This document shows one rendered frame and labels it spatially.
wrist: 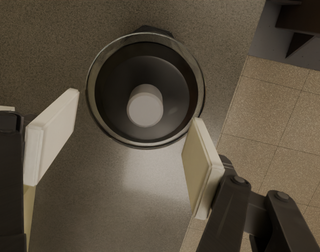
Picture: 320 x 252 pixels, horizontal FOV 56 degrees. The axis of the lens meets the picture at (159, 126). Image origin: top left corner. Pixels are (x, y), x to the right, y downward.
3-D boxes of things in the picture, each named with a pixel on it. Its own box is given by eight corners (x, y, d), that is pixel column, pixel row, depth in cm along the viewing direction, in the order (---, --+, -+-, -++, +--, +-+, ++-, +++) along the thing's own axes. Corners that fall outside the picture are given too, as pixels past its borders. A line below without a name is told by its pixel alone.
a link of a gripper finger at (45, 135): (35, 188, 14) (18, 185, 14) (73, 131, 20) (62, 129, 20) (42, 129, 13) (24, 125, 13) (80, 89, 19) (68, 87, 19)
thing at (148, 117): (91, 122, 30) (75, 151, 24) (108, 28, 27) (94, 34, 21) (180, 142, 31) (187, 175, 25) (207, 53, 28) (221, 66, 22)
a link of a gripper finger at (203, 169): (210, 165, 14) (226, 169, 14) (192, 115, 20) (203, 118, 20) (192, 219, 15) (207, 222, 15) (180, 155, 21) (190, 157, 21)
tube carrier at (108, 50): (108, 84, 48) (76, 136, 28) (122, 14, 45) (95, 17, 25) (174, 99, 49) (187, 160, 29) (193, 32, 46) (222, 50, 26)
